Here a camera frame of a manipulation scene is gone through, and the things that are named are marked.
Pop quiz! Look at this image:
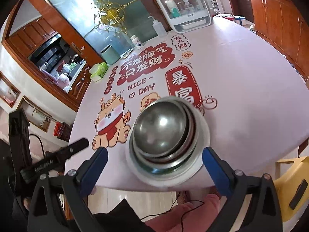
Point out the large steel basin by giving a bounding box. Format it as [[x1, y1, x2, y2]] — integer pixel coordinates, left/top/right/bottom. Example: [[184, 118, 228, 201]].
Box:
[[130, 99, 199, 172]]

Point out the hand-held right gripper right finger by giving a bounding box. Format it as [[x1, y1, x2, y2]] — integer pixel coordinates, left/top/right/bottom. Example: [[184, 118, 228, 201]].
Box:
[[202, 146, 283, 232]]

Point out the framed wall picture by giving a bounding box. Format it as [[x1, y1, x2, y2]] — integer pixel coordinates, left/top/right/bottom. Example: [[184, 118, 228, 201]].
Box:
[[18, 97, 52, 132], [0, 72, 21, 107]]

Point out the wooden kitchen base cabinet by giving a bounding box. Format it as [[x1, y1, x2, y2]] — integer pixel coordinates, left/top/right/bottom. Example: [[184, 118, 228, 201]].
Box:
[[40, 60, 94, 107]]

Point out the wooden wall cabinet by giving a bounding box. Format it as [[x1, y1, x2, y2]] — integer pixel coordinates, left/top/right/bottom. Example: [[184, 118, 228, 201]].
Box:
[[5, 17, 61, 51]]

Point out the black flat device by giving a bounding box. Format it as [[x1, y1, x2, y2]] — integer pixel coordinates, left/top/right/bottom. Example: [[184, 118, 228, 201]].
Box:
[[288, 180, 308, 210]]

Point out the black cloth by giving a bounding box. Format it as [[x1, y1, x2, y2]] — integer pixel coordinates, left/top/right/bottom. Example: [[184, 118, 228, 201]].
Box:
[[92, 198, 148, 232]]

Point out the person's pink trouser leg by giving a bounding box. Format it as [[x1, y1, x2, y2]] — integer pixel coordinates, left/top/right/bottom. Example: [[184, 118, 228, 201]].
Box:
[[145, 193, 221, 232]]

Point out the yellow plastic chair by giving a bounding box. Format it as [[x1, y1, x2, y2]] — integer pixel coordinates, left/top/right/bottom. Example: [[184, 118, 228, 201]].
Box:
[[275, 156, 309, 223]]

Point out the wooden storage cabinet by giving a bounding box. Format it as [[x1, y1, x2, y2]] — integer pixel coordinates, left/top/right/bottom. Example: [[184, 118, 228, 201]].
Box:
[[249, 0, 309, 78]]

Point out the frosted glass door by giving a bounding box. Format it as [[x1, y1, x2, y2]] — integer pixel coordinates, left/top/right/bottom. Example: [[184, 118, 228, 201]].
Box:
[[54, 0, 169, 54]]

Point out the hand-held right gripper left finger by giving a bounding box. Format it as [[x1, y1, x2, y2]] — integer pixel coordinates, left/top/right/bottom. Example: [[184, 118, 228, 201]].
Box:
[[26, 147, 109, 232]]

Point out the pink white pot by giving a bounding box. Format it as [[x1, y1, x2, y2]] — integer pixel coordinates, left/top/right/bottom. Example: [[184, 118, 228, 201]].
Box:
[[57, 74, 70, 87]]

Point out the thin black cable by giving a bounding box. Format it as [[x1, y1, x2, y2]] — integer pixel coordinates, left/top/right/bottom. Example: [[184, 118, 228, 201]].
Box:
[[142, 191, 205, 223]]

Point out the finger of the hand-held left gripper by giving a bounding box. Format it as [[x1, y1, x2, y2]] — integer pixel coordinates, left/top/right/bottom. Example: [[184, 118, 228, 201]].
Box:
[[54, 138, 90, 161]]

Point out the dark wicker basket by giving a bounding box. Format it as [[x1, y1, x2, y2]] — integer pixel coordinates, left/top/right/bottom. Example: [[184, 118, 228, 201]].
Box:
[[53, 121, 73, 141]]

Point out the green tissue box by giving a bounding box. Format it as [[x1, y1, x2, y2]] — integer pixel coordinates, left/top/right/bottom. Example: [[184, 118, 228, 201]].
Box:
[[90, 62, 109, 83]]

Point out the round steel bowl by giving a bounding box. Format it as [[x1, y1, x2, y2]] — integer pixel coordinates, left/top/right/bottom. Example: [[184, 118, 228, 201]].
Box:
[[133, 101, 187, 160]]

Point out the teal baby bottle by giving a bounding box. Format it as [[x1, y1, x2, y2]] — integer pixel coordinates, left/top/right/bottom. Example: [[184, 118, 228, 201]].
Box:
[[166, 0, 180, 15]]

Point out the mint green canister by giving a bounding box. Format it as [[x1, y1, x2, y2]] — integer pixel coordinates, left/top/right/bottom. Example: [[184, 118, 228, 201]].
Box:
[[100, 45, 120, 65]]

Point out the gold branch decoration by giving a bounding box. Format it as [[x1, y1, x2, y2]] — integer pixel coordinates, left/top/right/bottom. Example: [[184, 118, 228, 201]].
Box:
[[46, 0, 155, 33]]

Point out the white foam plate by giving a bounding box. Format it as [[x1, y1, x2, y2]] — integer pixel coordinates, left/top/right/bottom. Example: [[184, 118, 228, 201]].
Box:
[[125, 97, 210, 187]]

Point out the white pill bottle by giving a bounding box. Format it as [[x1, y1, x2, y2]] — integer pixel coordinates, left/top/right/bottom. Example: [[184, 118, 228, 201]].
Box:
[[130, 35, 143, 49]]

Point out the black upright frame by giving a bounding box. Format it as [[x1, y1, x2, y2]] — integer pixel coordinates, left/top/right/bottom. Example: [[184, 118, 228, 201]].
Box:
[[8, 109, 32, 174]]

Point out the clear baby bottle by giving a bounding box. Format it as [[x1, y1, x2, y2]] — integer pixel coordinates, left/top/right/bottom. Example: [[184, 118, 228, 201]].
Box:
[[182, 0, 195, 14]]

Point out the white bottle sterilizer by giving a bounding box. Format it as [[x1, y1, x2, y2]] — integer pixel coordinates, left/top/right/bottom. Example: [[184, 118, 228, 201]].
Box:
[[156, 0, 213, 34]]

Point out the clear squeeze bottle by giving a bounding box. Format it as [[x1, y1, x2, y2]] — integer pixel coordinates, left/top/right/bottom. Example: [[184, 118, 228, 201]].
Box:
[[148, 16, 167, 38]]

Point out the printed pink tablecloth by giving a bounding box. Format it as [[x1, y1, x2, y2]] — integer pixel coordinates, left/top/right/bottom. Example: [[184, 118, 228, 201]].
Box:
[[65, 17, 307, 194]]

